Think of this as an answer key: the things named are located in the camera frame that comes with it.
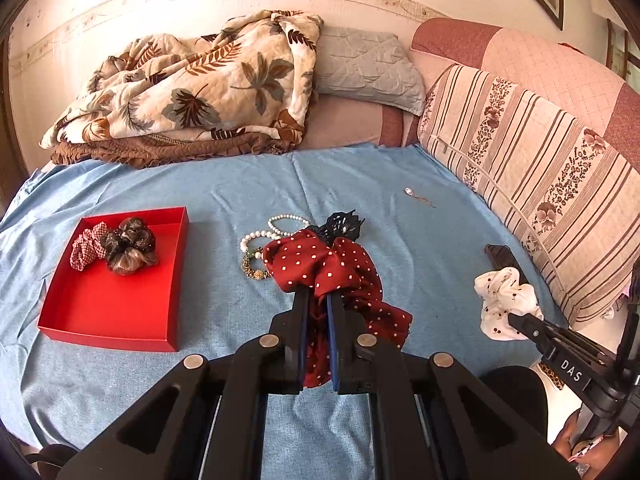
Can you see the striped floral cushion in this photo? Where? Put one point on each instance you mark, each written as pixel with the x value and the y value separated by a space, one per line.
pixel 540 170

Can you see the brown ruffled blanket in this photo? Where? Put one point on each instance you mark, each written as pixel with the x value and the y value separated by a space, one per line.
pixel 175 150

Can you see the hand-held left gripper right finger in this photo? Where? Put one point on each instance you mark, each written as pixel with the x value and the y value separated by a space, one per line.
pixel 334 350

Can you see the mauve pillow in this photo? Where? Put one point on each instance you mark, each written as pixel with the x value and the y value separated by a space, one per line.
pixel 345 125

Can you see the small silver pendant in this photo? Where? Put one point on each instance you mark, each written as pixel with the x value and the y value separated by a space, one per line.
pixel 410 191

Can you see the red box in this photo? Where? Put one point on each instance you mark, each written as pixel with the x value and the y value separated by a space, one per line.
pixel 110 310

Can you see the blue bed sheet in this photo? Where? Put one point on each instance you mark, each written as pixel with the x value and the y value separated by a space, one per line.
pixel 225 185

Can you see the grey-blue quilted pillow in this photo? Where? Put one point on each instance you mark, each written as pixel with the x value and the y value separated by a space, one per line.
pixel 365 65

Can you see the pink quilted sofa cover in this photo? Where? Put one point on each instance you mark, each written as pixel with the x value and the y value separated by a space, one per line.
pixel 540 55

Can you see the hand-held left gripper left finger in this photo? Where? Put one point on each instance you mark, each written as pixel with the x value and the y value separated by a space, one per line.
pixel 300 310

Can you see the leaf print blanket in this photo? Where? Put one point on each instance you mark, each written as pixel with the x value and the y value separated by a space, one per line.
pixel 200 75

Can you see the white dotted scrunchie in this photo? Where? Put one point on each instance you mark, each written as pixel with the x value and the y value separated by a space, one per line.
pixel 505 295

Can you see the black hair claw clip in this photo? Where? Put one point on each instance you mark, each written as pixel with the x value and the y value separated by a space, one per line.
pixel 337 225

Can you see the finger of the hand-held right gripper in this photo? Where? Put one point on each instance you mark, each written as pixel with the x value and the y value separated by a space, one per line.
pixel 530 327

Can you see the dark brown floral scrunchie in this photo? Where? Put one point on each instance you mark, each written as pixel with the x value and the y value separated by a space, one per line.
pixel 130 245

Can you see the black phone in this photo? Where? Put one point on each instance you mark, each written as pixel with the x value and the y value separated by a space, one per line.
pixel 502 257

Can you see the red checked scrunchie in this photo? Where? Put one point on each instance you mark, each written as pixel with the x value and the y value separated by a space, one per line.
pixel 82 252

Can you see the red white-dotted scrunchie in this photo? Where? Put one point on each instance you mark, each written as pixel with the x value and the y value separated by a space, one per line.
pixel 320 260

